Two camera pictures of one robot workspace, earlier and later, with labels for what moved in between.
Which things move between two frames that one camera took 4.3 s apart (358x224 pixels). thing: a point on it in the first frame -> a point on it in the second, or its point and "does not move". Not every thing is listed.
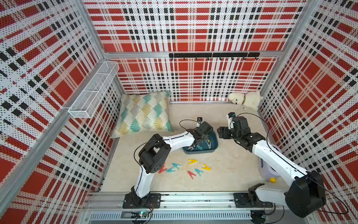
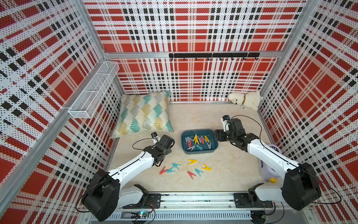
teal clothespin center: (198, 171) does not move
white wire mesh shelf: (84, 107) does not move
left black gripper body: (205, 137) -> (167, 151)
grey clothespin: (209, 146) does not move
